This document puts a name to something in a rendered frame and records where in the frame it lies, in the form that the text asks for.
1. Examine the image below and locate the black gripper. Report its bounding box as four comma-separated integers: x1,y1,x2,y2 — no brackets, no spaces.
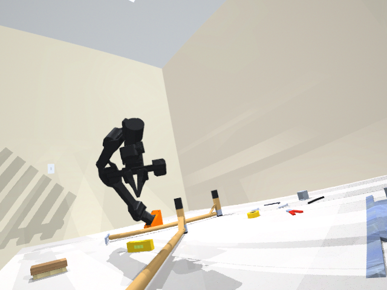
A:
102,154,167,198

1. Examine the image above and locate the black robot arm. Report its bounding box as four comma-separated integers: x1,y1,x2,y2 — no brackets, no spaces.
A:
96,118,156,225

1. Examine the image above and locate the yellow ring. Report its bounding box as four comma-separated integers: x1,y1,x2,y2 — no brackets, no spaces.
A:
247,211,260,218

